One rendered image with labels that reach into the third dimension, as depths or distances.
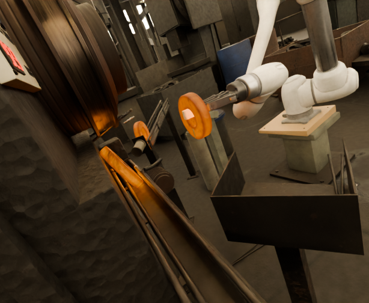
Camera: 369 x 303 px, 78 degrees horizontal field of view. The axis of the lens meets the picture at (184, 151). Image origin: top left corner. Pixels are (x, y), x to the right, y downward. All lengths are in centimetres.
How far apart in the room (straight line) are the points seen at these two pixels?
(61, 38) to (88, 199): 38
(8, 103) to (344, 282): 121
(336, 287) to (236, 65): 350
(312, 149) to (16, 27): 153
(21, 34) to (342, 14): 535
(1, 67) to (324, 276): 123
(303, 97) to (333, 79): 17
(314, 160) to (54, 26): 151
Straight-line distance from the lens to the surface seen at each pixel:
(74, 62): 62
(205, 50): 467
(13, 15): 71
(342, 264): 127
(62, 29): 64
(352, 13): 579
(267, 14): 119
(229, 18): 596
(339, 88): 154
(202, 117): 68
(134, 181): 77
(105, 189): 39
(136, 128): 130
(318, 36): 141
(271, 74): 89
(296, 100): 156
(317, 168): 172
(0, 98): 37
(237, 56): 412
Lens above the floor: 101
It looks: 21 degrees down
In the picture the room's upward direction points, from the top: 23 degrees counter-clockwise
